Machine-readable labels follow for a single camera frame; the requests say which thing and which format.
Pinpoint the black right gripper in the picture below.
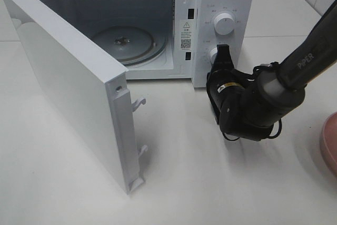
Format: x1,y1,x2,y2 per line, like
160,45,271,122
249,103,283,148
206,44,249,125

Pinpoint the white microwave knob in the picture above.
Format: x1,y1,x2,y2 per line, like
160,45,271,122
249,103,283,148
209,47,217,64
213,12,235,35

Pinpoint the pink round plate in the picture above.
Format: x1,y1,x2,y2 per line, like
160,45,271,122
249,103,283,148
320,112,336,177

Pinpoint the white microwave door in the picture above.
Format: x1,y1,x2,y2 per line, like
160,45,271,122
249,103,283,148
4,0,147,193

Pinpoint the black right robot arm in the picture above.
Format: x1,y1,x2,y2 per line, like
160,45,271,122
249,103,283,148
206,2,336,141

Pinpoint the white microwave oven body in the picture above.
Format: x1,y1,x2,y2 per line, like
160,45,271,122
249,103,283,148
40,0,252,87

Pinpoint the glass microwave turntable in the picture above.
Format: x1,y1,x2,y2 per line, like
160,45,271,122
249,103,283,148
91,26,167,66

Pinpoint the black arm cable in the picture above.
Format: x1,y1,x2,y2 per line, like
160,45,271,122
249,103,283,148
222,61,284,141

